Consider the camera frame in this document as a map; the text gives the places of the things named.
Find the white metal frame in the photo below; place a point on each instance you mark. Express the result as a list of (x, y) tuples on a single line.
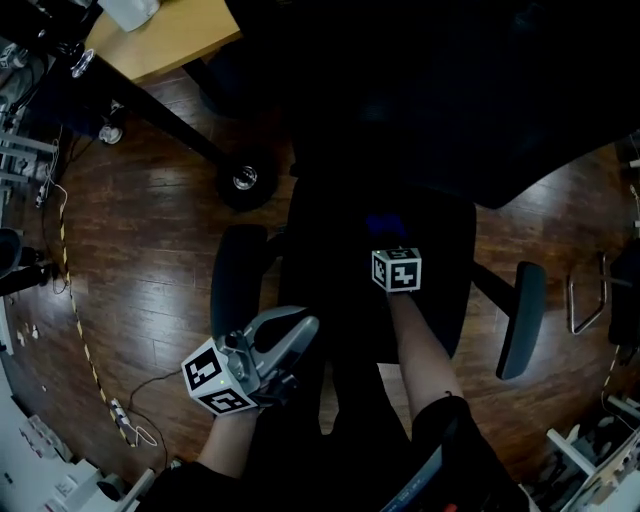
[(590, 460)]

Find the grey chair armrest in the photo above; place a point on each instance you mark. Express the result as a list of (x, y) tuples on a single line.
[(525, 320), (235, 280)]

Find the black table leg with wheel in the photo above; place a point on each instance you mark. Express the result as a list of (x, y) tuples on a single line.
[(150, 107)]

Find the black mesh office chair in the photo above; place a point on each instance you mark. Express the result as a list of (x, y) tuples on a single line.
[(425, 90)]

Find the person's left hand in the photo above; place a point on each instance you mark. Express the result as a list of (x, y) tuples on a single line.
[(280, 390)]

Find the person's right forearm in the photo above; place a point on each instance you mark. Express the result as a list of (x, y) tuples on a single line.
[(425, 350)]

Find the chrome chair frame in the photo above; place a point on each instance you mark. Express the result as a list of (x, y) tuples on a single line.
[(590, 315)]

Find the person's left forearm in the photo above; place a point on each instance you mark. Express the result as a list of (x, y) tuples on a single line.
[(230, 440)]

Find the black office chair seat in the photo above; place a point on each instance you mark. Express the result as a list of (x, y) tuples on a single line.
[(340, 260)]

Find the blue cloth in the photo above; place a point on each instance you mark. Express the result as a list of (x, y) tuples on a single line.
[(385, 225)]

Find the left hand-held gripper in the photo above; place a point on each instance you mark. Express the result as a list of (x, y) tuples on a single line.
[(215, 375)]

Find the white power strip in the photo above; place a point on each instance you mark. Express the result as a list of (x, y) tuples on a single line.
[(120, 411)]

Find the black chair with casters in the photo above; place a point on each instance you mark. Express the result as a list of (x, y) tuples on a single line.
[(20, 265)]

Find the person with head camera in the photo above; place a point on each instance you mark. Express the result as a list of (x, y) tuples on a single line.
[(360, 450)]

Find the black chest-mounted device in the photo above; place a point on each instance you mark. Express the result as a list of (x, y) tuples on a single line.
[(420, 475)]

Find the yellow black striped floor tape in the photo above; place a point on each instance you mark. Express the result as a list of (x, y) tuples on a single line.
[(80, 325)]

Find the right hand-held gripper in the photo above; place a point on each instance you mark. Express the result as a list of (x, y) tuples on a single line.
[(400, 272)]

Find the white jug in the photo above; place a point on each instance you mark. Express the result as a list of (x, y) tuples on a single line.
[(130, 12)]

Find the round wooden table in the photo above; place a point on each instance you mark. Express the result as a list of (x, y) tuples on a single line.
[(175, 35)]

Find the grey metal shelf rack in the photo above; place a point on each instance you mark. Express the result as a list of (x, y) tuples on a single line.
[(20, 150)]

